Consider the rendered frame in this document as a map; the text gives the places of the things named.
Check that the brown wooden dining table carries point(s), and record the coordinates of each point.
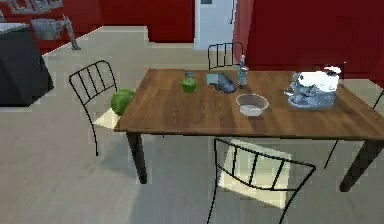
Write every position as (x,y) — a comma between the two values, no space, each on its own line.
(186,110)

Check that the small green apple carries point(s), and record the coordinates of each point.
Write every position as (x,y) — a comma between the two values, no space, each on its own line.
(189,84)

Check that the blue grey flat object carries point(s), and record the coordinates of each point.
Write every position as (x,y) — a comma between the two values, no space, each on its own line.
(221,82)

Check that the large green round fruit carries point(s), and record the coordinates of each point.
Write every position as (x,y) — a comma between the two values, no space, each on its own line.
(120,101)

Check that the white room door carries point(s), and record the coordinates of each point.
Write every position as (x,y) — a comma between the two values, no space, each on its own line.
(215,23)

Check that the grey statue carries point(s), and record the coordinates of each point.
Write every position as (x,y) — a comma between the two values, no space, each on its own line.
(71,33)

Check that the grey bin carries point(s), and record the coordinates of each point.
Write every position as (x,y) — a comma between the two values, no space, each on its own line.
(46,28)

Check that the grey wall shelf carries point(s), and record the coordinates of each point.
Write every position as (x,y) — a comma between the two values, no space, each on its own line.
(33,6)

